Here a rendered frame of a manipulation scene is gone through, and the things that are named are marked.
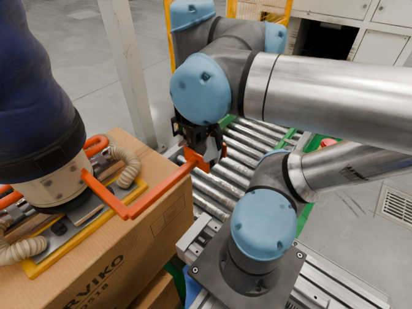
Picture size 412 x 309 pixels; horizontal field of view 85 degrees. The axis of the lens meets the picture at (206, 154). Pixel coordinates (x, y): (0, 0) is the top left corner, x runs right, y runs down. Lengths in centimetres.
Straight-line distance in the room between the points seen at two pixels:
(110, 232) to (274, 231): 43
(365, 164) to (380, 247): 175
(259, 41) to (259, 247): 32
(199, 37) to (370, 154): 33
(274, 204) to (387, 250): 179
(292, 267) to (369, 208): 174
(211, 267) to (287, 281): 18
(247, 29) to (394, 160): 29
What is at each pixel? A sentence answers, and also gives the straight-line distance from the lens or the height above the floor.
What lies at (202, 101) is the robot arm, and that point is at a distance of 25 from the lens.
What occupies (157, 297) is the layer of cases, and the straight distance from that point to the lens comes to 114.
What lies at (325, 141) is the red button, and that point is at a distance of 101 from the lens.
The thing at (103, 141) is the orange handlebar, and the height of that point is 121.
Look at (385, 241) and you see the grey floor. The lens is 223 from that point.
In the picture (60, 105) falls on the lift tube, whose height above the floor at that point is 139.
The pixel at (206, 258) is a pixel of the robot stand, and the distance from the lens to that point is 63.
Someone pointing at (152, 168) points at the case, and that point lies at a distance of 77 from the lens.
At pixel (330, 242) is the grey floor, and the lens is 201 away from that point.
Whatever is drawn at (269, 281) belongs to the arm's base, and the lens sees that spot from 58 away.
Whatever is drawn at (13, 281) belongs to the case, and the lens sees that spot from 72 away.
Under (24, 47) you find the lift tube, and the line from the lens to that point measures 48.
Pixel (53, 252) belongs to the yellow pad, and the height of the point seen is 109.
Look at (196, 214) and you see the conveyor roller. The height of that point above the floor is 55.
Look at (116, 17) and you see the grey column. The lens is 178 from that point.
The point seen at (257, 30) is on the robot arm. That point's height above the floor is 153.
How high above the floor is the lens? 163
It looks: 45 degrees down
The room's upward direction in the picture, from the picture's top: straight up
